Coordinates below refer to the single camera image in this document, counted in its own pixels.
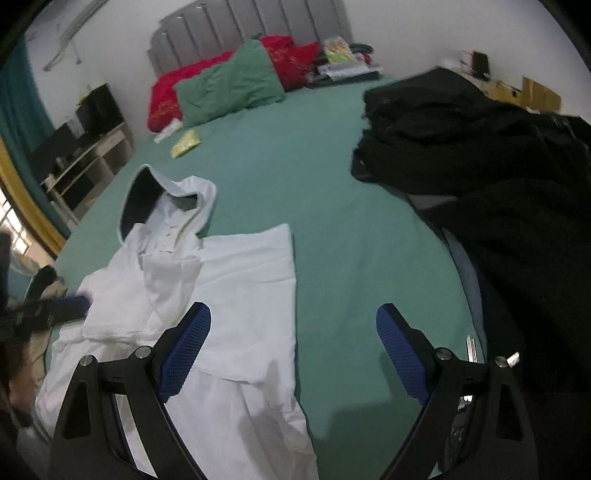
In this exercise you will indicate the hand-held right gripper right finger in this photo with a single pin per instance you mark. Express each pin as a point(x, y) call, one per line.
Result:
point(401, 355)

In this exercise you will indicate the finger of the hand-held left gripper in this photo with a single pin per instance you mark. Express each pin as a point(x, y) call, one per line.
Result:
point(64, 310)

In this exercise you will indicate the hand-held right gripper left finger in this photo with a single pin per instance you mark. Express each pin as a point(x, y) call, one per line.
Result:
point(184, 350)

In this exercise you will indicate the white hooded garment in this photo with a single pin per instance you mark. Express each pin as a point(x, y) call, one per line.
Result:
point(249, 286)

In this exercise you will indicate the pile of black clothes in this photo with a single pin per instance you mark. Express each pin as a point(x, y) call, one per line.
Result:
point(508, 184)

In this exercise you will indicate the beige cloth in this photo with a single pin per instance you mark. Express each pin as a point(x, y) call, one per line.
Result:
point(39, 350)

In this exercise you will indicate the wooden shelf desk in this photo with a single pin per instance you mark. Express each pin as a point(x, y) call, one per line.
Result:
point(87, 166)

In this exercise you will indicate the black monitor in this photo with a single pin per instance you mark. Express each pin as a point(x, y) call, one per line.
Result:
point(99, 110)

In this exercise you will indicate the yellow packet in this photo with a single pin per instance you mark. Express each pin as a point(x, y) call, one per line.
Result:
point(186, 144)

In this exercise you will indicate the white packet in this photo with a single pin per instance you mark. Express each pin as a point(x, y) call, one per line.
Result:
point(167, 131)

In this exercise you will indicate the teal curtain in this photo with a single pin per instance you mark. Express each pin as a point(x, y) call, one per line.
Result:
point(23, 101)

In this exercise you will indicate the bed with green sheet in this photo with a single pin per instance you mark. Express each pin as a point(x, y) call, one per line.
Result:
point(300, 161)

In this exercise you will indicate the red patterned blanket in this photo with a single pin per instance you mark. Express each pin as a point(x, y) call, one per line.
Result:
point(166, 92)

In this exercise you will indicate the green pillow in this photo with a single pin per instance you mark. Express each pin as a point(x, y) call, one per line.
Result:
point(231, 78)

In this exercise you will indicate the stack of books and papers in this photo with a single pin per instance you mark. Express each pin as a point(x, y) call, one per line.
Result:
point(341, 71)

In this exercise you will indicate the cardboard box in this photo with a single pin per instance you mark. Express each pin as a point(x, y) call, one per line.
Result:
point(540, 94)

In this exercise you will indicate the small black box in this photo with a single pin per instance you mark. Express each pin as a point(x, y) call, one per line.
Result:
point(480, 62)

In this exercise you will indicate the colourful snack bag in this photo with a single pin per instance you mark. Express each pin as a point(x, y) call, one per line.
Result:
point(337, 50)

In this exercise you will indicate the grey padded headboard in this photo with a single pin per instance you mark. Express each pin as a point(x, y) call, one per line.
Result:
point(240, 18)

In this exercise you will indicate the yellow frame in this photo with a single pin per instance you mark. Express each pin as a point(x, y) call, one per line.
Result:
point(27, 194)

